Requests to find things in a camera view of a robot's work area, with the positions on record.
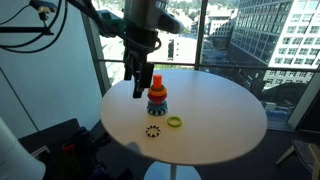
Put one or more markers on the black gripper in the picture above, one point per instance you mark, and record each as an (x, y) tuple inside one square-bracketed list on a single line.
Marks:
[(141, 43)]

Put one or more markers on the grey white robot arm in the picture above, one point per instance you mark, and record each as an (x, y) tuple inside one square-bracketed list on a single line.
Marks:
[(140, 13)]

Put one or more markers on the orange stand peg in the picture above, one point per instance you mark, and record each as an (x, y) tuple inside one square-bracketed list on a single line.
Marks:
[(157, 80)]

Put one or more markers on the grey window mullion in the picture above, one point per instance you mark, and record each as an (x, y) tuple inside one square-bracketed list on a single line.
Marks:
[(96, 56), (201, 33)]

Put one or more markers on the black boom rod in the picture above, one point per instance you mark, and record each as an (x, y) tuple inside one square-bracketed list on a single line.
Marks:
[(23, 30)]

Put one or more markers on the white rounded housing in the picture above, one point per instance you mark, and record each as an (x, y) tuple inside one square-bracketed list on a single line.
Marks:
[(16, 156)]

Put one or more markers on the grey chair with wooden legs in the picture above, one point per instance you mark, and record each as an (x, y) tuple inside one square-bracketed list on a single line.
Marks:
[(305, 151)]

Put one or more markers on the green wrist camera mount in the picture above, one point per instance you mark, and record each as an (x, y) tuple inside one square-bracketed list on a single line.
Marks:
[(111, 21)]

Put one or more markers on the dark window rail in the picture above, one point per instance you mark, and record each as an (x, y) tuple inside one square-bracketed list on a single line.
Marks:
[(233, 66)]

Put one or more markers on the white table pedestal base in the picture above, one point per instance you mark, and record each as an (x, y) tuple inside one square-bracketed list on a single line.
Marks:
[(160, 171)]

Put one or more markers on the grey camera on mount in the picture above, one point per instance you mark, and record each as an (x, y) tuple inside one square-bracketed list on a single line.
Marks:
[(43, 5)]

